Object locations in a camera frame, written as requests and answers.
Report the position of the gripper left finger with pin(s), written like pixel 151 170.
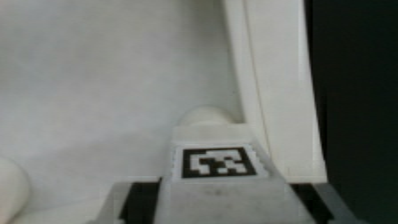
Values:
pixel 130 203

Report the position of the white table leg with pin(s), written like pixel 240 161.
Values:
pixel 222 187
pixel 14 190

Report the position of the white square tabletop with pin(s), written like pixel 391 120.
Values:
pixel 112 64

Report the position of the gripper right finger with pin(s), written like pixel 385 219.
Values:
pixel 325 204

